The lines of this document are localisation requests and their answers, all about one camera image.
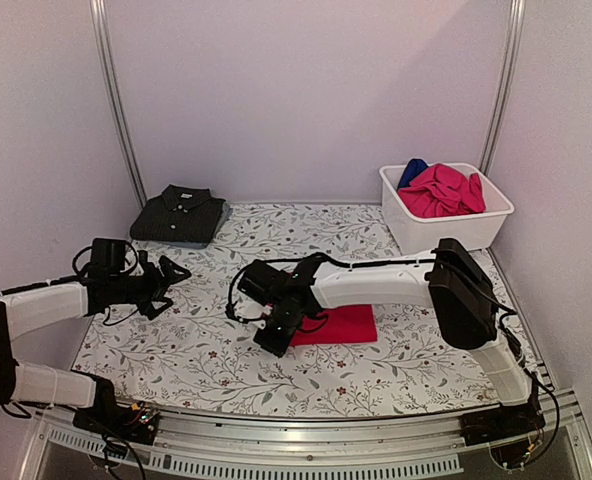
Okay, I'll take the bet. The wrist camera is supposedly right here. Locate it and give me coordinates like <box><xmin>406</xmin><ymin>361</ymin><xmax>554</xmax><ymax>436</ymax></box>
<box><xmin>88</xmin><ymin>238</ymin><xmax>127</xmax><ymax>277</ymax></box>
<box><xmin>237</xmin><ymin>260</ymin><xmax>289</xmax><ymax>306</ymax></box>

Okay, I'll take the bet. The magenta t-shirt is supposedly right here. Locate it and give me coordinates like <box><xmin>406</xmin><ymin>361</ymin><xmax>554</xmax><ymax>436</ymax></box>
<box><xmin>290</xmin><ymin>305</ymin><xmax>378</xmax><ymax>347</ymax></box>

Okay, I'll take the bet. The pink garment in bin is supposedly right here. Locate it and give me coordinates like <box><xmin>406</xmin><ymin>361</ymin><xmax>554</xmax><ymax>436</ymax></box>
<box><xmin>397</xmin><ymin>164</ymin><xmax>487</xmax><ymax>219</ymax></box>

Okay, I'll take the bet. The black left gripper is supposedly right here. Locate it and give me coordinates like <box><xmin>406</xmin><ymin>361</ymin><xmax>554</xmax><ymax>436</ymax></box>
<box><xmin>110</xmin><ymin>255</ymin><xmax>191</xmax><ymax>320</ymax></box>

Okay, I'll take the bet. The aluminium frame post right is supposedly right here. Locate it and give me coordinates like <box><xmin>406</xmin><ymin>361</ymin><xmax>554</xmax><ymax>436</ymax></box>
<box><xmin>479</xmin><ymin>0</ymin><xmax>526</xmax><ymax>175</ymax></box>

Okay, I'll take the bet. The aluminium front rail base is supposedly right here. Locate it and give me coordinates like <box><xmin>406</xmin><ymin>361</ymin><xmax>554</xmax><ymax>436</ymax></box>
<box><xmin>20</xmin><ymin>389</ymin><xmax>592</xmax><ymax>479</ymax></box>

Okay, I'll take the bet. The floral patterned table cloth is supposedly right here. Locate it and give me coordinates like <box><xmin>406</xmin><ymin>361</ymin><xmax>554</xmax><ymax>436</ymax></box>
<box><xmin>68</xmin><ymin>200</ymin><xmax>542</xmax><ymax>419</ymax></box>

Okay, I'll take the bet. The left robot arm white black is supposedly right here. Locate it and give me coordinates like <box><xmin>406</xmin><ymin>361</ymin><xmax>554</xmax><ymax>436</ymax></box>
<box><xmin>0</xmin><ymin>251</ymin><xmax>191</xmax><ymax>434</ymax></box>

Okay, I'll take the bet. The blue garment in bin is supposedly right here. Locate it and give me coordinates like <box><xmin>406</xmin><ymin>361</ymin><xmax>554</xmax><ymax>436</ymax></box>
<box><xmin>396</xmin><ymin>158</ymin><xmax>428</xmax><ymax>190</ymax></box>

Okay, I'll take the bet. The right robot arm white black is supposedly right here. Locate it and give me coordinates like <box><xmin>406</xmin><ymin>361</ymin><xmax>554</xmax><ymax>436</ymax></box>
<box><xmin>238</xmin><ymin>238</ymin><xmax>546</xmax><ymax>445</ymax></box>

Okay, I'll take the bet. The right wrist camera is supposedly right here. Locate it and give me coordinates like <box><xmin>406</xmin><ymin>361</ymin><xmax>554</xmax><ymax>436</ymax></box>
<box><xmin>237</xmin><ymin>260</ymin><xmax>289</xmax><ymax>306</ymax></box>

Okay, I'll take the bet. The aluminium frame post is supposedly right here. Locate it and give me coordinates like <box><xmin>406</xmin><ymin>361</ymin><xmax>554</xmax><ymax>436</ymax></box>
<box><xmin>479</xmin><ymin>0</ymin><xmax>526</xmax><ymax>175</ymax></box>
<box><xmin>89</xmin><ymin>0</ymin><xmax>147</xmax><ymax>208</ymax></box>

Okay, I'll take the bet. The grey folded garment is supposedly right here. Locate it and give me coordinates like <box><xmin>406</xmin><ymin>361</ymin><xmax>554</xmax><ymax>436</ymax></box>
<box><xmin>130</xmin><ymin>199</ymin><xmax>231</xmax><ymax>249</ymax></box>

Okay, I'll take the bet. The black pinstriped folded shirt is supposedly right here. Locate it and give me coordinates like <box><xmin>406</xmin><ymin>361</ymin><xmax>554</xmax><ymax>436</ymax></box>
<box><xmin>129</xmin><ymin>185</ymin><xmax>231</xmax><ymax>248</ymax></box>

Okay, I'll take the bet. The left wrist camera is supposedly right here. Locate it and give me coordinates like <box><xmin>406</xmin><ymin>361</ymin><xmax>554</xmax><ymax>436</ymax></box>
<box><xmin>88</xmin><ymin>238</ymin><xmax>127</xmax><ymax>277</ymax></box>

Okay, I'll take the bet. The aluminium frame post left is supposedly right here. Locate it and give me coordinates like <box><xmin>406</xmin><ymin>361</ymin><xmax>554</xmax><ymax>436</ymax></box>
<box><xmin>89</xmin><ymin>0</ymin><xmax>147</xmax><ymax>208</ymax></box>

